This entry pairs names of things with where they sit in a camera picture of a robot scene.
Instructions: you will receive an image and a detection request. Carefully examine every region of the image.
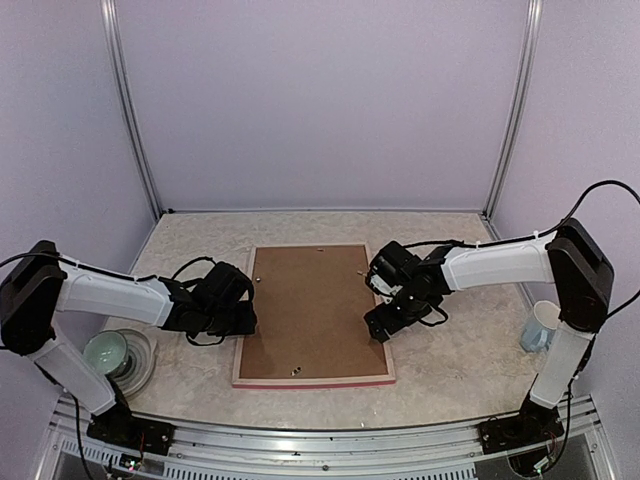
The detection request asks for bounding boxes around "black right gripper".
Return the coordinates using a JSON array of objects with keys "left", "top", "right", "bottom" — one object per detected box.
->
[{"left": 364, "top": 287, "right": 432, "bottom": 343}]

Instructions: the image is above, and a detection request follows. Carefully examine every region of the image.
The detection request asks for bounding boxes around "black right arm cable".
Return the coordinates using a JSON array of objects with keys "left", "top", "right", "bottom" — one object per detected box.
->
[{"left": 404, "top": 179, "right": 640, "bottom": 321}]

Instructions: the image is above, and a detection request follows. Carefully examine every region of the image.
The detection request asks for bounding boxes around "brown cardboard backing board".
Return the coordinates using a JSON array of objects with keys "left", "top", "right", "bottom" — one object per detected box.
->
[{"left": 238, "top": 246, "right": 390, "bottom": 379}]

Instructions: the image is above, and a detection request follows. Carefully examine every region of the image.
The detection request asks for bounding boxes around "right aluminium corner post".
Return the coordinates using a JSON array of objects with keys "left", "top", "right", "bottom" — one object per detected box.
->
[{"left": 483, "top": 0, "right": 544, "bottom": 223}]

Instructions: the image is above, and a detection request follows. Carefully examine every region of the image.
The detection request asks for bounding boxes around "aluminium corner post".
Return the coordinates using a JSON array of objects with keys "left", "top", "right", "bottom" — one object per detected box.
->
[
  {"left": 483, "top": 0, "right": 544, "bottom": 223},
  {"left": 100, "top": 0, "right": 164, "bottom": 221}
]

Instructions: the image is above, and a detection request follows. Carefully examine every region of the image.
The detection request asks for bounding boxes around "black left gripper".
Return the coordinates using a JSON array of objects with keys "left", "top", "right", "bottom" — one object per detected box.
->
[{"left": 202, "top": 300, "right": 257, "bottom": 336}]

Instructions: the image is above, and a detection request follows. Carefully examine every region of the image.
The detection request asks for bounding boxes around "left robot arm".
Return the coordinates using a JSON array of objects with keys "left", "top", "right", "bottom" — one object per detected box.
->
[{"left": 1, "top": 240, "right": 257, "bottom": 455}]

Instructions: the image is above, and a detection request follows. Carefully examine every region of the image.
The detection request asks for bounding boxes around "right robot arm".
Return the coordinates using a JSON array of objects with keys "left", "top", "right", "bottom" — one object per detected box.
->
[{"left": 364, "top": 218, "right": 614, "bottom": 454}]

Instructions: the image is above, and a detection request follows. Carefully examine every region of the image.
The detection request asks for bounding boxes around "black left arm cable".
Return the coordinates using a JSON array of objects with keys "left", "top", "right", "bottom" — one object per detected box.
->
[{"left": 0, "top": 252, "right": 221, "bottom": 346}]

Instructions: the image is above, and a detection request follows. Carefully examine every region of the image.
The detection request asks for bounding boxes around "green ceramic bowl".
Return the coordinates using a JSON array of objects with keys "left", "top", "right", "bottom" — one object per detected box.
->
[{"left": 83, "top": 331, "right": 129, "bottom": 375}]

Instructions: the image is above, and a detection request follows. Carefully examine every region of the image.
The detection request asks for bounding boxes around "left aluminium corner post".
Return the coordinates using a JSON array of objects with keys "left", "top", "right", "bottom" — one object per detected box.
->
[{"left": 100, "top": 0, "right": 164, "bottom": 221}]

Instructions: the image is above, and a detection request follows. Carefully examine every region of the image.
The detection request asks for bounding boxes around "pink wooden picture frame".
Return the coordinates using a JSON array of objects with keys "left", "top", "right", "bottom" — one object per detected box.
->
[{"left": 232, "top": 242, "right": 397, "bottom": 390}]

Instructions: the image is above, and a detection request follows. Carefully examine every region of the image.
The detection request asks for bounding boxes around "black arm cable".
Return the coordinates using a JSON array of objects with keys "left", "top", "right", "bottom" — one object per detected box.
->
[
  {"left": 0, "top": 252, "right": 221, "bottom": 346},
  {"left": 404, "top": 179, "right": 640, "bottom": 321}
]

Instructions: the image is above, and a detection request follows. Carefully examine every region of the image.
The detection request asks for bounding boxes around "light blue ceramic mug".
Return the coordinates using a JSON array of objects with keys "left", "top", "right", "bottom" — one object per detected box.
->
[{"left": 519, "top": 300, "right": 560, "bottom": 353}]

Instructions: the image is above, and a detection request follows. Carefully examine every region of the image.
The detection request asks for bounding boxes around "aluminium front rail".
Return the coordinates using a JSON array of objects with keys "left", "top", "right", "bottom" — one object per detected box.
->
[{"left": 49, "top": 394, "right": 606, "bottom": 480}]

